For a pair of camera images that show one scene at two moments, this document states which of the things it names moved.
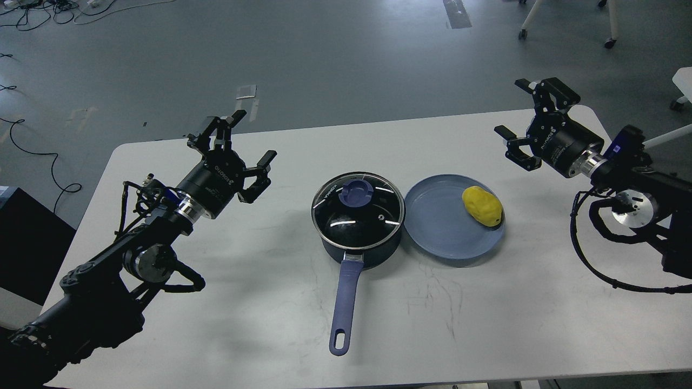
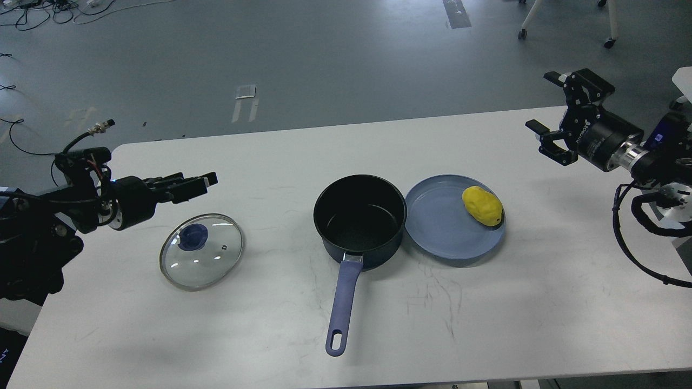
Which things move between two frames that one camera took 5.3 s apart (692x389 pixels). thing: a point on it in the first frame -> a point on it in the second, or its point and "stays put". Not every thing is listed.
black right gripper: [562, 141] -> [593, 133]
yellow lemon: [483, 205] stays put
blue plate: [437, 221] stays put
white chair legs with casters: [609, 43] stays put
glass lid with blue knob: [358, 210] -> [201, 252]
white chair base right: [683, 81] stays put
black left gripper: [219, 179] -> [137, 202]
